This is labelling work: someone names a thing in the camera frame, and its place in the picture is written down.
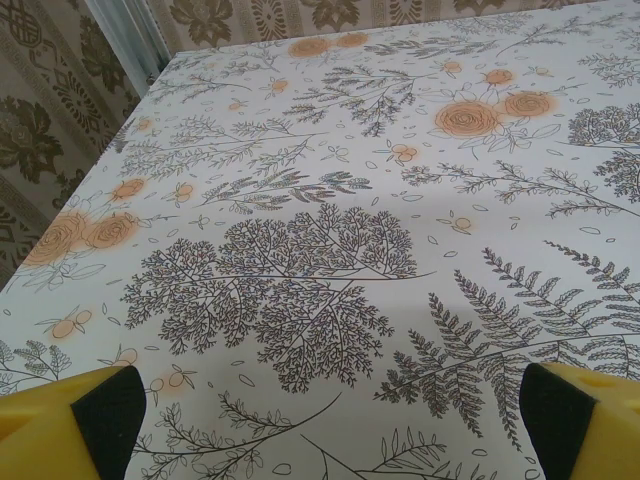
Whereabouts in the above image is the aluminium frame post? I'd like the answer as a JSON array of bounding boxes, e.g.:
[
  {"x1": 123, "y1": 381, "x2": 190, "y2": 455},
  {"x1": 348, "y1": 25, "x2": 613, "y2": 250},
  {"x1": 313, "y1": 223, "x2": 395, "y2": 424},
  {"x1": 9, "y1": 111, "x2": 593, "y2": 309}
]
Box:
[{"x1": 82, "y1": 0, "x2": 171, "y2": 99}]

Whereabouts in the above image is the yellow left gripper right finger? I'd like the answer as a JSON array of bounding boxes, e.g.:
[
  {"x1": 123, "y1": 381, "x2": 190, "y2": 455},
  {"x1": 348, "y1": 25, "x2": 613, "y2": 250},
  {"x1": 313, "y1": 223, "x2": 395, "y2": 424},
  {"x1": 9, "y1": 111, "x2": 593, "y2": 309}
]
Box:
[{"x1": 519, "y1": 362, "x2": 640, "y2": 480}]

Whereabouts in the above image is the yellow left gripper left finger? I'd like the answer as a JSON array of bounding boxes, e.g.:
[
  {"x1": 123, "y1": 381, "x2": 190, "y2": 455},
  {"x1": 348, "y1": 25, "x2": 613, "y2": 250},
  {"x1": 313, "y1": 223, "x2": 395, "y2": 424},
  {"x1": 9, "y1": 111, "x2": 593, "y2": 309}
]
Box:
[{"x1": 0, "y1": 364, "x2": 146, "y2": 480}]

